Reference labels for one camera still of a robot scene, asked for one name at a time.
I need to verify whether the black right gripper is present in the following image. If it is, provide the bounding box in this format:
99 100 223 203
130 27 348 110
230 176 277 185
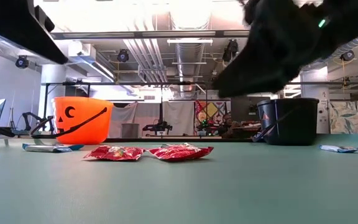
213 0 335 98

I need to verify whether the black pumpkin bucket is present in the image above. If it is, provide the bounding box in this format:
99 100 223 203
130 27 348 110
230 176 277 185
252 98 320 146

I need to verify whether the red candy packet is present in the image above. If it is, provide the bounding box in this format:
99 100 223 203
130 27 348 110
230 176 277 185
147 142 214 162
83 144 145 162

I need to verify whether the blue white candy bar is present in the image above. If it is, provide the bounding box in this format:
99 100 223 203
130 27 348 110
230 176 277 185
22 142 85 153
319 144 358 154

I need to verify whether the orange pumpkin bucket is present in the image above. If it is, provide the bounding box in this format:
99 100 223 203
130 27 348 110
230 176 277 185
29 96 114 146

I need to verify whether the person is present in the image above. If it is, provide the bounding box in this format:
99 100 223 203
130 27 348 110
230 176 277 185
221 112 242 138

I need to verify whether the colourful patchwork quilt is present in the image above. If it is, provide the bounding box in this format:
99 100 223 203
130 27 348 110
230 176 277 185
195 100 227 131

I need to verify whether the white ceiling light fixture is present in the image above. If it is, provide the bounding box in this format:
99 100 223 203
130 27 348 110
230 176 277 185
167 39 213 44

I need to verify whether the white hanging sheet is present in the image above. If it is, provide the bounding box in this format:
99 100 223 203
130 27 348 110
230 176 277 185
162 101 196 137
109 101 163 139

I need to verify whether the grey waste bin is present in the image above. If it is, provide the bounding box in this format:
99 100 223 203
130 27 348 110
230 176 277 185
121 123 140 139

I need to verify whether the black hanging cable reel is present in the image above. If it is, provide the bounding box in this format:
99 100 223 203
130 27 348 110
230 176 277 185
222 39 239 63

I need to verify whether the black ceiling camera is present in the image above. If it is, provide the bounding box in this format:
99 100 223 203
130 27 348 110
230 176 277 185
15 55 30 70
340 49 356 62
117 49 130 63

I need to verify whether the leaf patterned wall panel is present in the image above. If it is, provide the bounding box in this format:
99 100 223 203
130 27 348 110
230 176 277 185
329 100 358 134

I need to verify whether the grey overhead frame beam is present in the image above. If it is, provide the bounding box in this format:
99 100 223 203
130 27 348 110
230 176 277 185
50 29 250 40

